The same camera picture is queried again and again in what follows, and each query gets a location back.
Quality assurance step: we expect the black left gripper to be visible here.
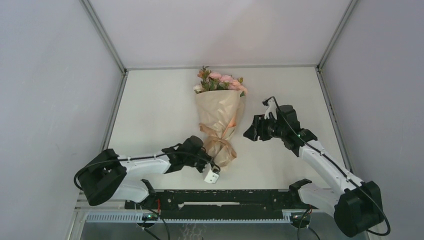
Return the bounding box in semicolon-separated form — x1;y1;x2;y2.
184;148;215;174

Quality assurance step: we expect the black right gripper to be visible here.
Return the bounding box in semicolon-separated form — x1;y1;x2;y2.
243;113;286;141

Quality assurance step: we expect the tan ribbon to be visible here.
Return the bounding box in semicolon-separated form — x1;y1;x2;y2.
199;116;237;166

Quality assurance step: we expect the brown wrapping paper sheet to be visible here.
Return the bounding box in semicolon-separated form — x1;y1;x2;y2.
194;90;246;170

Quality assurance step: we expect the pink fake rose sprig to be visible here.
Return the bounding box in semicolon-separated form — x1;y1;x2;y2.
193;66;216;94

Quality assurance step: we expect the pink fake rose stem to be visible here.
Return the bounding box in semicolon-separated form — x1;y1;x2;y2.
208;72;248;97

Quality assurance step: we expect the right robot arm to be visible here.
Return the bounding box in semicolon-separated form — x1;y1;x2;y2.
243;104;387;238

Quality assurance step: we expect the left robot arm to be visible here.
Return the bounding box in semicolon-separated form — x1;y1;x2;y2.
73;135;221;209

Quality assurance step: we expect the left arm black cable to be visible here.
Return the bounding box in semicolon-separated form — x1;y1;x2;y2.
72;150;222;240

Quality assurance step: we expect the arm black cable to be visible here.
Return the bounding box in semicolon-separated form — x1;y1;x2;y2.
72;150;222;240
261;96;392;240

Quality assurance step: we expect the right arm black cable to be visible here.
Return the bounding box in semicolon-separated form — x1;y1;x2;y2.
261;96;392;240

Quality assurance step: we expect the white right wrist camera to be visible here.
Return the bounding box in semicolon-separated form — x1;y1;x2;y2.
262;96;278;120

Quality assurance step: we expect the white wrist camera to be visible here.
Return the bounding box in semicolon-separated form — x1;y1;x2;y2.
202;165;220;184
262;96;278;120

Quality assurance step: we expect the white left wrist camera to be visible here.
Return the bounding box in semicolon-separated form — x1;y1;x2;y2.
202;165;220;184

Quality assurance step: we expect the black mounting base rail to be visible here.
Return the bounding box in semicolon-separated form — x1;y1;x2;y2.
124;189;309;221

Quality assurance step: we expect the white slotted cable duct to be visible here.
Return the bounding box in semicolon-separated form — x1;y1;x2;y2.
85;212;298;224

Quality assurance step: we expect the aluminium frame rail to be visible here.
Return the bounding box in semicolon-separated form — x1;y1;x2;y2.
74;188;377;213

